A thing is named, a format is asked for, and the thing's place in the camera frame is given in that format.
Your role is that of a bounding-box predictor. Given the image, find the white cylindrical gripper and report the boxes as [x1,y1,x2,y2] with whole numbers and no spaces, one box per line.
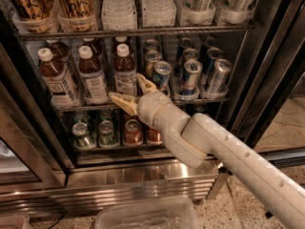
[109,73,173,130]

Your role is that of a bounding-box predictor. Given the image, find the tea bottle blue label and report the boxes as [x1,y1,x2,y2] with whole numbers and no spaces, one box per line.
[113,44,137,96]

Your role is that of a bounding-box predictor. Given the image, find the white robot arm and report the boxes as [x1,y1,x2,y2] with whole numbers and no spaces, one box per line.
[109,73,305,229]

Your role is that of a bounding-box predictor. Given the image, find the tea bottle front middle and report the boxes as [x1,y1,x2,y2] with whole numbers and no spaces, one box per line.
[78,46,109,105]

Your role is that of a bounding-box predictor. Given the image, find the blue silver can middle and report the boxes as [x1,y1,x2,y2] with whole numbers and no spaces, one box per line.
[177,59,202,100]

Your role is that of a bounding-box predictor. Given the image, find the clear water bottle left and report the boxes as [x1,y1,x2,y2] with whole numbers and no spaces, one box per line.
[101,0,137,31]

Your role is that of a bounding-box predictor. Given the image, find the clear water bottle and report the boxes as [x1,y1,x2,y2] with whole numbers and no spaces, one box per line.
[101,0,137,31]
[141,0,176,28]

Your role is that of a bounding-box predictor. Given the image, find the tea bottle front left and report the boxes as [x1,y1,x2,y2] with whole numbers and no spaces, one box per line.
[37,48,80,108]

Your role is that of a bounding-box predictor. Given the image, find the clear water bottle right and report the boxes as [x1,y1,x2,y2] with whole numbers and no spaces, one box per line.
[141,0,176,28]

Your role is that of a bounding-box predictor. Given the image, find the stainless steel fridge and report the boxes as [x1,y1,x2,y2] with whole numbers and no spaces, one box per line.
[0,0,305,218]

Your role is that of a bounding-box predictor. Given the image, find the fridge glass door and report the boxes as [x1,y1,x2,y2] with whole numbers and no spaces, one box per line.
[232,0,305,167]

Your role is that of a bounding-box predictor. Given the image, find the red soda can left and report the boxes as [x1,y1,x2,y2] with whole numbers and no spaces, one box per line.
[124,119,143,145]

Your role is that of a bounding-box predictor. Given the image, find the red soda can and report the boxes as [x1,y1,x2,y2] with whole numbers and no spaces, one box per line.
[124,119,143,145]
[146,128,162,145]

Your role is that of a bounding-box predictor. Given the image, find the blue silver energy can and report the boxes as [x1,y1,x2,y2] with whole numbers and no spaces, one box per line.
[152,61,173,91]

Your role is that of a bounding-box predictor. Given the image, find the red soda can right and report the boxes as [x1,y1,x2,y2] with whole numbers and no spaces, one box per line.
[146,128,162,145]

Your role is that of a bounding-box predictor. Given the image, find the green soda can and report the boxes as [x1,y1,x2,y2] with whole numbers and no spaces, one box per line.
[98,120,118,148]
[71,122,95,150]

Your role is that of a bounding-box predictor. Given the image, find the green soda can left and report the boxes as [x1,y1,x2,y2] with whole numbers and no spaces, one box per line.
[71,122,95,150]

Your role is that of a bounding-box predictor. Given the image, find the silver energy can right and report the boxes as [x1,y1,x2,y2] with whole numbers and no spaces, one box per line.
[205,59,232,95]

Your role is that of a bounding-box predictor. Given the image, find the green white can top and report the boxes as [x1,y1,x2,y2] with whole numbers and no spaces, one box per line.
[175,0,215,26]

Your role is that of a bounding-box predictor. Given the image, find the green white can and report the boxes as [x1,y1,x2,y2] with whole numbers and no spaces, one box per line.
[175,0,215,26]
[213,0,255,26]

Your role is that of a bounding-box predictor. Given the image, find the gold can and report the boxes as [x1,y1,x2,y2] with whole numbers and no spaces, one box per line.
[58,0,94,32]
[11,0,54,33]

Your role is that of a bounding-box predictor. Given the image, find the clear plastic bin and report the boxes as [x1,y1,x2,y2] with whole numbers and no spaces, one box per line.
[94,197,199,229]

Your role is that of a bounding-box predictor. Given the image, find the green white can right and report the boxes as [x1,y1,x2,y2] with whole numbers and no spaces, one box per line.
[213,0,255,26]

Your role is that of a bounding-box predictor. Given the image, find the gold can top left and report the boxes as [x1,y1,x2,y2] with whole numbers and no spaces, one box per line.
[11,0,54,33]

